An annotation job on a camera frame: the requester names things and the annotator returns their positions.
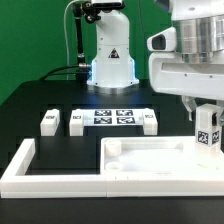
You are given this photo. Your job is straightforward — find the white desk top tray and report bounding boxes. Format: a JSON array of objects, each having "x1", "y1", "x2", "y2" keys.
[{"x1": 100, "y1": 136, "x2": 224, "y2": 176}]

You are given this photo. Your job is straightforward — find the fiducial marker base sheet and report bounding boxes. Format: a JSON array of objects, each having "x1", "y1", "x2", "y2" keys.
[{"x1": 83, "y1": 109, "x2": 143, "y2": 126}]

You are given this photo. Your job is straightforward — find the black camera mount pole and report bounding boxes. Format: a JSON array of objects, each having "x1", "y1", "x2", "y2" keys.
[{"x1": 72, "y1": 0, "x2": 125, "y2": 81}]

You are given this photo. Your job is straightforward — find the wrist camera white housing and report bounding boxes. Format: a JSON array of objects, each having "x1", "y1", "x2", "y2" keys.
[{"x1": 147, "y1": 27, "x2": 177, "y2": 52}]

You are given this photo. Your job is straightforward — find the grey cable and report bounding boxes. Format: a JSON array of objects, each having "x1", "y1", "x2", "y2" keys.
[{"x1": 63, "y1": 0, "x2": 81, "y2": 67}]

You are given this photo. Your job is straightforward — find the white U-shaped obstacle frame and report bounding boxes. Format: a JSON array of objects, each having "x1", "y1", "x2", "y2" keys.
[{"x1": 0, "y1": 139, "x2": 224, "y2": 198}]

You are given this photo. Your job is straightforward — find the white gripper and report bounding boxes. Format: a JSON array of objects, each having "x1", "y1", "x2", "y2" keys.
[{"x1": 149, "y1": 52, "x2": 224, "y2": 121}]

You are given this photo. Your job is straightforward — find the black cables on table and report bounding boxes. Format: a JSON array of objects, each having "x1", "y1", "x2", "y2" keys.
[{"x1": 39, "y1": 64, "x2": 92, "y2": 82}]

